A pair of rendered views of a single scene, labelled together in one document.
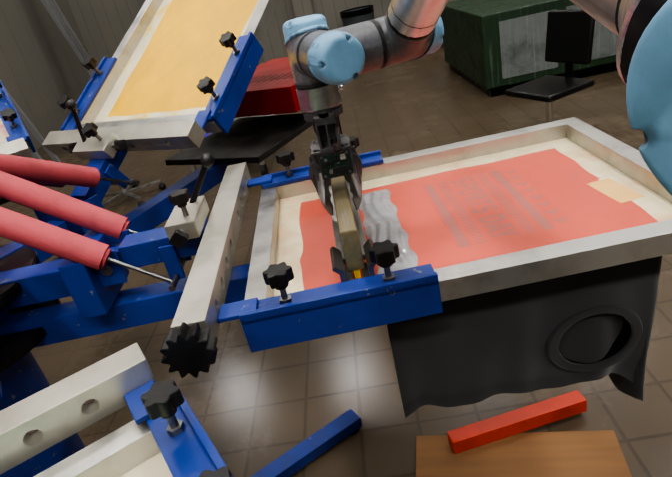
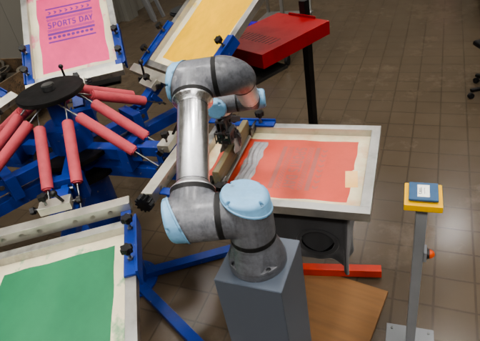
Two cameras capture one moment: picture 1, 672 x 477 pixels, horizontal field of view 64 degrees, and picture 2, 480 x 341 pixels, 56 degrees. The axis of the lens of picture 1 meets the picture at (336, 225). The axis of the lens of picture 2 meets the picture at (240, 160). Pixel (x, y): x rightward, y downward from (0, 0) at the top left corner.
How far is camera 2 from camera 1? 1.06 m
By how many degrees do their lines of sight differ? 21
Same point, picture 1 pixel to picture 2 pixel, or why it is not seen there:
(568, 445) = (358, 290)
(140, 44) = (188, 13)
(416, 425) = not seen: hidden behind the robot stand
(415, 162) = (289, 130)
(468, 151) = (317, 131)
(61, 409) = (101, 211)
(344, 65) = (216, 113)
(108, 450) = (111, 228)
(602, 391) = (399, 270)
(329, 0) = not seen: outside the picture
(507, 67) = not seen: outside the picture
